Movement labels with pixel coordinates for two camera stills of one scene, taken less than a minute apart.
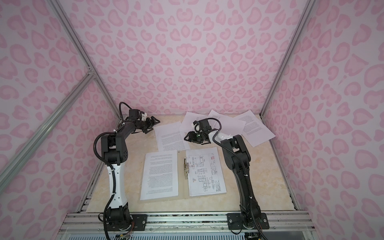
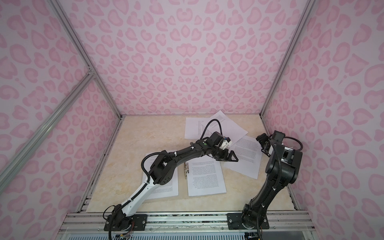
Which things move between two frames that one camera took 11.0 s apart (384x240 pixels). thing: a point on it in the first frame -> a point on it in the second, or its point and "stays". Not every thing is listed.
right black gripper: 192,138 -> 262,139
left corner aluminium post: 74,37 stays
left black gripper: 152,121 -> 225,158
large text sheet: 160,175 stays
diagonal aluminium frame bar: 76,92 stays
